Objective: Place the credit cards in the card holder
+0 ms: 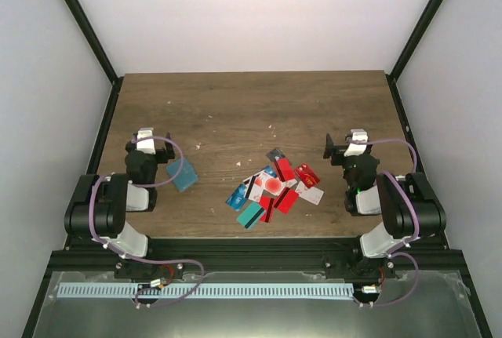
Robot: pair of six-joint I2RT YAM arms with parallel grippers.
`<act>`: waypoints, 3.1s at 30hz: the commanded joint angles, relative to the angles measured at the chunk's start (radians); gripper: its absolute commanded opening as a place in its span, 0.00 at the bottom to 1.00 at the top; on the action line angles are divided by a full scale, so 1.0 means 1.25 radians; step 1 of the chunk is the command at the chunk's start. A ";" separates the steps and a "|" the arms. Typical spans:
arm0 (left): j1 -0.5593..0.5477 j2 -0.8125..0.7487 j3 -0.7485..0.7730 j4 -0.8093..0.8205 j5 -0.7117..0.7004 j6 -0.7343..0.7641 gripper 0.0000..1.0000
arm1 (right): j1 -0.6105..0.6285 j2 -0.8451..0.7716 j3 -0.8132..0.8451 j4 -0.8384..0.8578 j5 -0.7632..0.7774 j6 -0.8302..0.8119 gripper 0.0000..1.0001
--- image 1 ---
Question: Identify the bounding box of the white card with red logo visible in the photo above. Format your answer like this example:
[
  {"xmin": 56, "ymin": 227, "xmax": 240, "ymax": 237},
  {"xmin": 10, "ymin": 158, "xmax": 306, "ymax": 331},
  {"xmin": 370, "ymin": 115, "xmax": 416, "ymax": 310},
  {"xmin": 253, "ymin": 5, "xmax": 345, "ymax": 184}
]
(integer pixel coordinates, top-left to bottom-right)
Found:
[{"xmin": 295, "ymin": 181, "xmax": 324, "ymax": 205}]

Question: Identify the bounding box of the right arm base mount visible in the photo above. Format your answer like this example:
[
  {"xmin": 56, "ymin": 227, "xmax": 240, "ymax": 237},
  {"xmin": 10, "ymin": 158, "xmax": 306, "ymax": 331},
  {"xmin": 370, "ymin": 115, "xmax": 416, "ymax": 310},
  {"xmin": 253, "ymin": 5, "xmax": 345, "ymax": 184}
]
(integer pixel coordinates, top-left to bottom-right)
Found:
[{"xmin": 322, "ymin": 252, "xmax": 395, "ymax": 282}]

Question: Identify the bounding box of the red card with black stripe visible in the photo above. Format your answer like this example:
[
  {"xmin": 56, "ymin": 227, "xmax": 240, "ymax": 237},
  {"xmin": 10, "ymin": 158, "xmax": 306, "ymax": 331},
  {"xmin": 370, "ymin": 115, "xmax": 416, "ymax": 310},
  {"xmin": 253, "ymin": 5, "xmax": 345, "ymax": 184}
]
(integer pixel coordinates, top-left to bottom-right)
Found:
[{"xmin": 259, "ymin": 196, "xmax": 275, "ymax": 224}]

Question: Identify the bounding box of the white card with red circle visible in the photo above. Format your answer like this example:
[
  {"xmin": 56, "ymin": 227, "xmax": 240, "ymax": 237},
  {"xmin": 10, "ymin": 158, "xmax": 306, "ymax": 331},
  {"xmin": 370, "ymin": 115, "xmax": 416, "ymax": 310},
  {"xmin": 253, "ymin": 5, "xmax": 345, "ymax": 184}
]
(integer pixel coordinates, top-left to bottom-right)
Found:
[{"xmin": 254, "ymin": 171, "xmax": 284, "ymax": 196}]

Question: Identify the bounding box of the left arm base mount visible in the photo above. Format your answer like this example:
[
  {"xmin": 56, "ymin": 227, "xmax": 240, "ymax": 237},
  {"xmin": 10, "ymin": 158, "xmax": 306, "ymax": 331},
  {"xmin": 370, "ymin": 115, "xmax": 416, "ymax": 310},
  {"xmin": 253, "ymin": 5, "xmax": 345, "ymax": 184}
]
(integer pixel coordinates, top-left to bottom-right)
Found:
[{"xmin": 115, "ymin": 260, "xmax": 183, "ymax": 282}]

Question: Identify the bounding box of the dark grey credit card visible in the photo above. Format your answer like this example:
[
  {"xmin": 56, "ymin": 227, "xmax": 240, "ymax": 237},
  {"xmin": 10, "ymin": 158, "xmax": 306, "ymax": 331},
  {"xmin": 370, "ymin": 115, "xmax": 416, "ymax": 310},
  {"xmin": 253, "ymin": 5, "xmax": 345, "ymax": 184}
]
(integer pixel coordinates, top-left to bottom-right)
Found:
[{"xmin": 266, "ymin": 147, "xmax": 286, "ymax": 162}]

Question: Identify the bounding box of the light blue slotted cable duct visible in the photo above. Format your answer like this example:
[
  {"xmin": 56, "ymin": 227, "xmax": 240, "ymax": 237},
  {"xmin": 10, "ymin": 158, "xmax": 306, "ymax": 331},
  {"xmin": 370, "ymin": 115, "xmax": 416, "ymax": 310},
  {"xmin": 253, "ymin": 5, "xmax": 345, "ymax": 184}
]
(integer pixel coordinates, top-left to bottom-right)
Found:
[{"xmin": 57, "ymin": 282, "xmax": 354, "ymax": 300}]

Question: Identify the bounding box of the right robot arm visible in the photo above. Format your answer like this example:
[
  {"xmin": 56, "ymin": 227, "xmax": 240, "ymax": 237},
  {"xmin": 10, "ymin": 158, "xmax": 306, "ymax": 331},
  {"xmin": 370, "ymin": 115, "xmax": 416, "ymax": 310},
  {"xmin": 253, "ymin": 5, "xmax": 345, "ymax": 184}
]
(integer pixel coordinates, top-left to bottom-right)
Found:
[{"xmin": 323, "ymin": 129, "xmax": 446, "ymax": 278}]

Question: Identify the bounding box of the dark red credit card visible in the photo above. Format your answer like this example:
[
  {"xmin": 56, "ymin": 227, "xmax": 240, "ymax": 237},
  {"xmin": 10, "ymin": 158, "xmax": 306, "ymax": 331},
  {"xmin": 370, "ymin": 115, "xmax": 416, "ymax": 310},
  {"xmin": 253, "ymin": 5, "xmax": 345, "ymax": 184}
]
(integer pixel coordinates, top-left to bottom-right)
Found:
[{"xmin": 293, "ymin": 163, "xmax": 320, "ymax": 189}]

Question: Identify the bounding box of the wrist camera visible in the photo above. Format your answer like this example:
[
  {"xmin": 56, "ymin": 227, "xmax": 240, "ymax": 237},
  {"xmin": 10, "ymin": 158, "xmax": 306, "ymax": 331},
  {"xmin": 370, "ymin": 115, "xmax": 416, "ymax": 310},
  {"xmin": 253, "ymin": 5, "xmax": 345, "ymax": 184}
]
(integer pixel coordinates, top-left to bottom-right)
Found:
[
  {"xmin": 135, "ymin": 127, "xmax": 156, "ymax": 155},
  {"xmin": 344, "ymin": 129, "xmax": 369, "ymax": 157}
]

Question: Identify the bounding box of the white card with black stripe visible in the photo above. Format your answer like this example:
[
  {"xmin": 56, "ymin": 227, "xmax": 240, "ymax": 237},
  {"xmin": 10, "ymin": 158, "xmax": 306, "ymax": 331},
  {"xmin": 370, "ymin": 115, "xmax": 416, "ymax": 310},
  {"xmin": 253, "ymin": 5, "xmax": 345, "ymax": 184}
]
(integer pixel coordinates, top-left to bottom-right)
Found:
[{"xmin": 244, "ymin": 176, "xmax": 263, "ymax": 202}]

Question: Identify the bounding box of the teal card with black stripe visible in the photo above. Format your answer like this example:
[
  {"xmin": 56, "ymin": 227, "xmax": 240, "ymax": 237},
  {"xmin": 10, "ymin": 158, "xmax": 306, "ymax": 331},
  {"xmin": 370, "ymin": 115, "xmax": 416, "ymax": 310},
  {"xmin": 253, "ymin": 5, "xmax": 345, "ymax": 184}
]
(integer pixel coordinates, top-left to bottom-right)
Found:
[{"xmin": 237, "ymin": 202, "xmax": 265, "ymax": 230}]

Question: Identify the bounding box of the large red card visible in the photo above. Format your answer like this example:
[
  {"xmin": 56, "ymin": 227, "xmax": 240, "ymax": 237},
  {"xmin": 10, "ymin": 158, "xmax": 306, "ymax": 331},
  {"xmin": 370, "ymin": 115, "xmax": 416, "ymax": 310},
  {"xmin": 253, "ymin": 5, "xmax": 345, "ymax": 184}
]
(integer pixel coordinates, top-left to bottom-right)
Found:
[{"xmin": 273, "ymin": 187, "xmax": 299, "ymax": 214}]

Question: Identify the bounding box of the red card upper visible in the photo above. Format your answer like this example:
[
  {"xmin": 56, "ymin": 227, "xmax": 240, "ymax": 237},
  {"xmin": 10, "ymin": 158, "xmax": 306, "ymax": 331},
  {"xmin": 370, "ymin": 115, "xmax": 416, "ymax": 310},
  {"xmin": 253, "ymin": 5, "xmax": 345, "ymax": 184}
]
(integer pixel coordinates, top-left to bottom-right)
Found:
[{"xmin": 274, "ymin": 158, "xmax": 295, "ymax": 182}]

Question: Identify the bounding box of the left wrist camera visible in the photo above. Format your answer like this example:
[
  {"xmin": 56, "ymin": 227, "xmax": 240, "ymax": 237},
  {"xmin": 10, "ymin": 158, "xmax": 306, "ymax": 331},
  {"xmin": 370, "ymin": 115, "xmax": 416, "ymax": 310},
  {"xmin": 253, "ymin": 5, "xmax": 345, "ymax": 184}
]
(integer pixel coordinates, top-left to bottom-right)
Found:
[{"xmin": 135, "ymin": 127, "xmax": 156, "ymax": 155}]

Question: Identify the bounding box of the blue credit card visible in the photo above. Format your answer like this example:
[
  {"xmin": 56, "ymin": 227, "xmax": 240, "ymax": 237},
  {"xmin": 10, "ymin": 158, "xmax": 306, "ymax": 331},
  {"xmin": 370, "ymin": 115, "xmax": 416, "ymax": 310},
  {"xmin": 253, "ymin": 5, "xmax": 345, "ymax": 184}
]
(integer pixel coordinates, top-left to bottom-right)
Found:
[{"xmin": 226, "ymin": 184, "xmax": 247, "ymax": 212}]

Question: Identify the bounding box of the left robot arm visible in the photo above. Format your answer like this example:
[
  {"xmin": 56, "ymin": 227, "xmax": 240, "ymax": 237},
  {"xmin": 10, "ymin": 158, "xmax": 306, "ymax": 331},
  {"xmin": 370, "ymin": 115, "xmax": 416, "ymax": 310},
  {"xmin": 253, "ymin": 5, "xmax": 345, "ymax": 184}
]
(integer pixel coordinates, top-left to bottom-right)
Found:
[{"xmin": 64, "ymin": 128, "xmax": 176, "ymax": 278}]

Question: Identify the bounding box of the teal leather card holder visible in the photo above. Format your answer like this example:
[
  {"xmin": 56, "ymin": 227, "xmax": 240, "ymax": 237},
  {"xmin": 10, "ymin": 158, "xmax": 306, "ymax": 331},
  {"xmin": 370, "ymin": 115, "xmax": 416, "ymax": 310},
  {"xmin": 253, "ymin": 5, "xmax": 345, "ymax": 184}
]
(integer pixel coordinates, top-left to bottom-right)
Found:
[{"xmin": 166, "ymin": 158, "xmax": 198, "ymax": 192}]

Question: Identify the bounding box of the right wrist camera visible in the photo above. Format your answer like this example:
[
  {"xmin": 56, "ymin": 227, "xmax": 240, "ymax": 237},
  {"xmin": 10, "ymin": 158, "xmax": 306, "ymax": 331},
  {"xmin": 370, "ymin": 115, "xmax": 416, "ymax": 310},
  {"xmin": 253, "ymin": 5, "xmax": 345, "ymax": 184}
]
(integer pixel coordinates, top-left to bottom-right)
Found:
[{"xmin": 344, "ymin": 129, "xmax": 369, "ymax": 157}]

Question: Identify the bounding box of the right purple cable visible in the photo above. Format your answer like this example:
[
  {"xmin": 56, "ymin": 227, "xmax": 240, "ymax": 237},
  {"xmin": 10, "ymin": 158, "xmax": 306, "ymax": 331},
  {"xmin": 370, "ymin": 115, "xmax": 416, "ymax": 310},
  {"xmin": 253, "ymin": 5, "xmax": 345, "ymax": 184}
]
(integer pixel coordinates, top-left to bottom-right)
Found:
[{"xmin": 358, "ymin": 138, "xmax": 421, "ymax": 308}]

